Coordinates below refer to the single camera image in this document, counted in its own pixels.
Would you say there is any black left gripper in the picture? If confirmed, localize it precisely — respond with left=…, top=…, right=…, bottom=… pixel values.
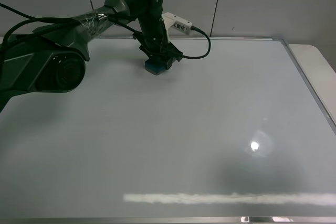
left=133, top=16, right=183, bottom=69

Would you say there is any teal whiteboard eraser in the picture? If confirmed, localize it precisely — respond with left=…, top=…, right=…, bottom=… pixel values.
left=144, top=59, right=166, bottom=76

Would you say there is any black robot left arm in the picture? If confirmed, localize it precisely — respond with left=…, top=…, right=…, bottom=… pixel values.
left=1, top=0, right=174, bottom=107

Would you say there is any white aluminium-framed whiteboard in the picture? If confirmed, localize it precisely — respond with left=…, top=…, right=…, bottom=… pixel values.
left=1, top=39, right=335, bottom=222

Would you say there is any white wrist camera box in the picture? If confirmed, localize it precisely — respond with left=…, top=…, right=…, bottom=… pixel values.
left=162, top=12, right=192, bottom=42

